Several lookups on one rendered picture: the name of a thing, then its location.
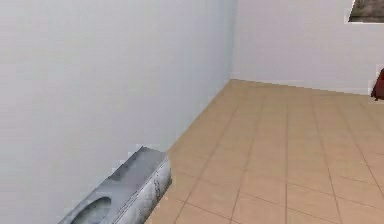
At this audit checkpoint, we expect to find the dark red chair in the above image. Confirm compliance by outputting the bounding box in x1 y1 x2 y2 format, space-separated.
370 67 384 102

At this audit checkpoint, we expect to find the grey marble sink counter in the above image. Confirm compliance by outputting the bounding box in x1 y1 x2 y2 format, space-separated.
57 145 173 224

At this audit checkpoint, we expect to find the dark framed wall picture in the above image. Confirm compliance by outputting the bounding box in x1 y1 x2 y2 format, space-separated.
347 0 384 24

